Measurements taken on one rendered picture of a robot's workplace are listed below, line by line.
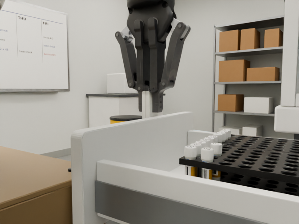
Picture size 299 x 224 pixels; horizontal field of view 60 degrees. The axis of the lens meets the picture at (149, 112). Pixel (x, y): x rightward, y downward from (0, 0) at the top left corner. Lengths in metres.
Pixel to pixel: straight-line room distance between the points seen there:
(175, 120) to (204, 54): 4.61
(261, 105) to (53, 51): 3.06
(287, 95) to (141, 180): 0.93
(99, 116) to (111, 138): 3.69
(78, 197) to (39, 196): 0.04
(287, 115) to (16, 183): 0.99
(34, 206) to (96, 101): 3.77
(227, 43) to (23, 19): 2.93
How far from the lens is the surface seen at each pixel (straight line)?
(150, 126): 0.37
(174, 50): 0.39
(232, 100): 4.32
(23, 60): 3.65
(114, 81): 4.12
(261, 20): 4.23
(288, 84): 1.13
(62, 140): 3.98
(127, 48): 0.44
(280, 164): 0.28
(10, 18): 3.67
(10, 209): 0.28
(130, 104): 3.86
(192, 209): 0.24
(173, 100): 5.33
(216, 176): 0.30
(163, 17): 0.41
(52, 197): 0.29
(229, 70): 4.34
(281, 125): 1.14
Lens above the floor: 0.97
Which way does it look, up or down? 5 degrees down
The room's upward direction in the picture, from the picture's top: straight up
